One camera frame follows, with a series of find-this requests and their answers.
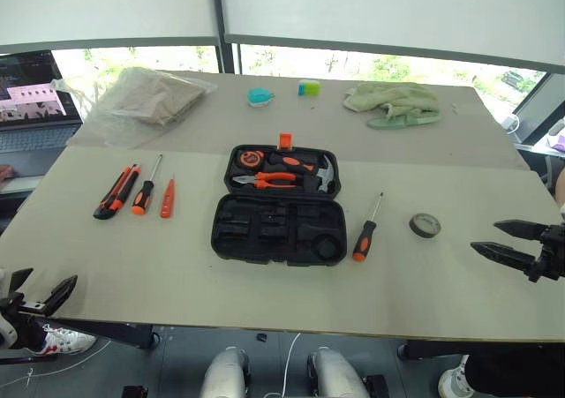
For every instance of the dark window post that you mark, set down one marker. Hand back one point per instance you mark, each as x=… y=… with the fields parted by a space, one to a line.
x=226 y=27

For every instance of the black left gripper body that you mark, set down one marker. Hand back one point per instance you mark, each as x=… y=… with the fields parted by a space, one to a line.
x=17 y=306

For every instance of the black table leg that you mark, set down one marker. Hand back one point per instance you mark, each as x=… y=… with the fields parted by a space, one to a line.
x=123 y=332
x=441 y=349

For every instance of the silver robot right leg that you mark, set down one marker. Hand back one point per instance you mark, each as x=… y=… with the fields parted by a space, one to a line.
x=335 y=376

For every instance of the pale green slipper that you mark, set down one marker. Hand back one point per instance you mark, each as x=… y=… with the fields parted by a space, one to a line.
x=406 y=122

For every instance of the silver robot leg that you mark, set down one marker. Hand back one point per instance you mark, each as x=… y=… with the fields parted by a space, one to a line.
x=223 y=376
x=335 y=376

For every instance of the claw hammer orange black grip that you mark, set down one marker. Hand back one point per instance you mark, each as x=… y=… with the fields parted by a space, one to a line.
x=326 y=175

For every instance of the white roller blind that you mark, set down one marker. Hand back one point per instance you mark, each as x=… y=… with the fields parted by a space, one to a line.
x=110 y=5
x=397 y=9

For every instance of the orange black utility knife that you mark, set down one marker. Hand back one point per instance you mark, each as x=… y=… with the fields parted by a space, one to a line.
x=115 y=194

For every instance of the pale green towel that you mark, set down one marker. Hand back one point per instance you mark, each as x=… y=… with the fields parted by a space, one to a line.
x=397 y=95

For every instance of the grey laptop with lit screen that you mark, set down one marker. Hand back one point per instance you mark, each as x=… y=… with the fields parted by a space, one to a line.
x=31 y=129

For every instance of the black trouser leg of bystander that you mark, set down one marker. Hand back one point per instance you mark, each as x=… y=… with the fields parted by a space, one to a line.
x=516 y=371

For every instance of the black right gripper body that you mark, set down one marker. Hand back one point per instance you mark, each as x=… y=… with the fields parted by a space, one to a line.
x=554 y=252

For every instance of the teal plastic tape dispenser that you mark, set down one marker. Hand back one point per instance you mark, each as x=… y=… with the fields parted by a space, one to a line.
x=257 y=97

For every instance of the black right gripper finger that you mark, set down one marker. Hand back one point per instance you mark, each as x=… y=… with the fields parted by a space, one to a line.
x=507 y=257
x=523 y=230

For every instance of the orange black screwdriver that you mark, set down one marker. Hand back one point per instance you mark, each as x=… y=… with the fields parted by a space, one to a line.
x=364 y=239
x=142 y=197

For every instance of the white shoe of bystander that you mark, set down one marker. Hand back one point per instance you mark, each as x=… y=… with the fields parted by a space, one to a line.
x=452 y=382

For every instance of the orange black tape measure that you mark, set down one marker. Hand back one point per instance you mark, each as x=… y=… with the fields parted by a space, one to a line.
x=250 y=158

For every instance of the small black floor object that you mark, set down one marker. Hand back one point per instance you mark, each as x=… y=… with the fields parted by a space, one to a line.
x=262 y=337

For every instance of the white small desk device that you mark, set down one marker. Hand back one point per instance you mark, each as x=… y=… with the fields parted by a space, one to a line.
x=512 y=124

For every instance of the orange tester pen screwdriver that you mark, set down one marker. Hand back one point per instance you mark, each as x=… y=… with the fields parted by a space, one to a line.
x=167 y=199

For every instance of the white red sneaker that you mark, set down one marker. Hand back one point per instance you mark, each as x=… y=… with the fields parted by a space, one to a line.
x=66 y=341

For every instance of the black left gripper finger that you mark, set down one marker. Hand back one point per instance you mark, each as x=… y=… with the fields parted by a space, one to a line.
x=20 y=280
x=61 y=293

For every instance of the black tool case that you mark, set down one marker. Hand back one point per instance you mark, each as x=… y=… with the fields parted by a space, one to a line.
x=247 y=235

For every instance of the dark framed monitor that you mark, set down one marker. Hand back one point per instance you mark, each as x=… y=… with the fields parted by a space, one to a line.
x=538 y=111

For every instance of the silver robot left leg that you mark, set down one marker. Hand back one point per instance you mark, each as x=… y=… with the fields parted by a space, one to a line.
x=223 y=376

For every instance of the clear bag with beige cloth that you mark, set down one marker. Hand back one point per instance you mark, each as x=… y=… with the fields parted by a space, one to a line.
x=154 y=100

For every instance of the black electrical tape roll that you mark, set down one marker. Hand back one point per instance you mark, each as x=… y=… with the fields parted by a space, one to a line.
x=419 y=230

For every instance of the green blue sponge block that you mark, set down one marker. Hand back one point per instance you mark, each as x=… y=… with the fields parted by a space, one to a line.
x=309 y=87

